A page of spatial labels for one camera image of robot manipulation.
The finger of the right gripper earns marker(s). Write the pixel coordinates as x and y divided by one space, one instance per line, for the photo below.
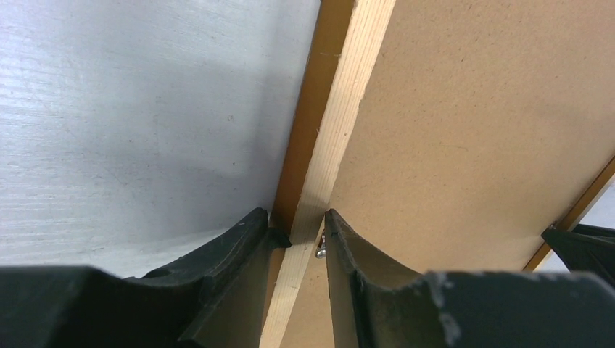
586 248

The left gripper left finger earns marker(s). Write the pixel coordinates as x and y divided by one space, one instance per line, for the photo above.
213 296

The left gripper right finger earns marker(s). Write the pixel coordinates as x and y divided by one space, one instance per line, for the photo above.
378 302

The wooden picture frame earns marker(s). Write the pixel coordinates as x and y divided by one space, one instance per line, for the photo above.
448 133

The brown backing board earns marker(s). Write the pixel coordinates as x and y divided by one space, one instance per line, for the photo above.
448 136

